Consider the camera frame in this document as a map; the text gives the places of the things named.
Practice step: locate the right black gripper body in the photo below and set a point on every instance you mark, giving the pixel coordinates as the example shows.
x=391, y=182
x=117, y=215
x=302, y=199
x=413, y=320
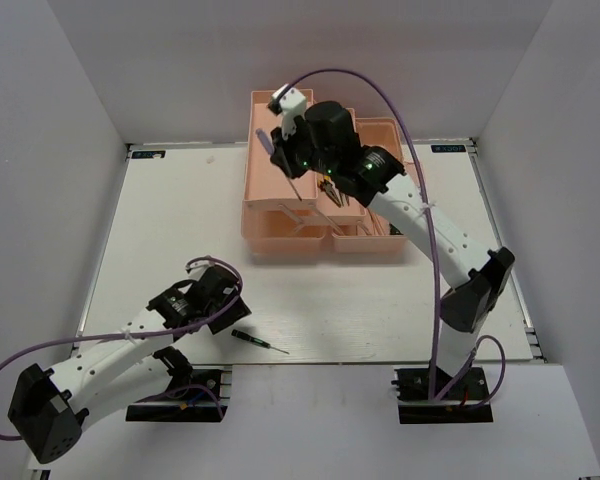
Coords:
x=296, y=153

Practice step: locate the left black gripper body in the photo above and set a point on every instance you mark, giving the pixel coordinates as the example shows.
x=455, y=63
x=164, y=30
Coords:
x=236, y=311

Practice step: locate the blue handled screwdriver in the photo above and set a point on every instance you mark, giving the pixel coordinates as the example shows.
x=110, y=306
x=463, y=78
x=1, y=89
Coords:
x=275, y=159

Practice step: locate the yellow pliers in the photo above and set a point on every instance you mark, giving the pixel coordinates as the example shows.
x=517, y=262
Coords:
x=329, y=190
x=343, y=199

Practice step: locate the pink plastic toolbox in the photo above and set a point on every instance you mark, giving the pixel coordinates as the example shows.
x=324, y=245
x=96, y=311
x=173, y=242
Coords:
x=299, y=218

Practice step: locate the black precision screwdriver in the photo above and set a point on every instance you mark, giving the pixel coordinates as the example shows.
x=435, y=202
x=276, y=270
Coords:
x=243, y=336

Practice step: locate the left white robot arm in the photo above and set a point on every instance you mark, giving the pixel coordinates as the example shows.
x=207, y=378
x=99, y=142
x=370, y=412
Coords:
x=51, y=408

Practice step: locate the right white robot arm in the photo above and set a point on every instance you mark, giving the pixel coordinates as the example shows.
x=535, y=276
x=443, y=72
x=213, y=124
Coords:
x=322, y=138

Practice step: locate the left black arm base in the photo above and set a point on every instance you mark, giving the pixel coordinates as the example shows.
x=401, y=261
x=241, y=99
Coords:
x=193, y=394

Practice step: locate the left blue table label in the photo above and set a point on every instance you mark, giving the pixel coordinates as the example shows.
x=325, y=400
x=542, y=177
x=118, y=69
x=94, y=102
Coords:
x=148, y=154

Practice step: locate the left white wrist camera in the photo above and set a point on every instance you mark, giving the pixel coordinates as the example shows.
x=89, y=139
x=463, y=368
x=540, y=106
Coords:
x=195, y=269

